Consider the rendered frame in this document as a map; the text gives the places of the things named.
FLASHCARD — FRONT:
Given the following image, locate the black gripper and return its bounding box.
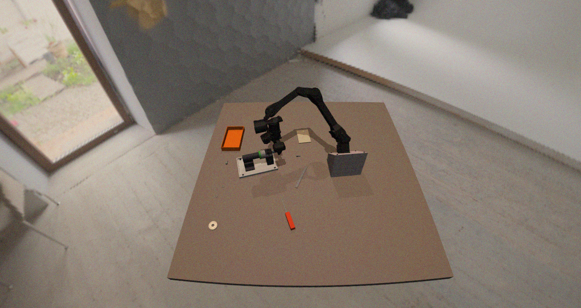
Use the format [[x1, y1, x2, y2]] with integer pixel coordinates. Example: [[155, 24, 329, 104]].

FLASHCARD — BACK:
[[266, 128, 286, 155]]

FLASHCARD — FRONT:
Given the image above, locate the orange tray with dark brown rim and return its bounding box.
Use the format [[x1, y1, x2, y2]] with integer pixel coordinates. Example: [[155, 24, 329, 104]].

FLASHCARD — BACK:
[[221, 126, 245, 151]]

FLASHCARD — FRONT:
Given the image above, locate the beige ring washer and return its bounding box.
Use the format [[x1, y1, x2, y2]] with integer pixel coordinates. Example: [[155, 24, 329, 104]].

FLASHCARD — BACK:
[[208, 221, 218, 230]]

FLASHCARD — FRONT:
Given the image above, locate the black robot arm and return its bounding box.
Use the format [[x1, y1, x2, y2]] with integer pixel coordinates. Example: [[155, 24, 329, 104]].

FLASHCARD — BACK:
[[254, 87, 351, 154]]

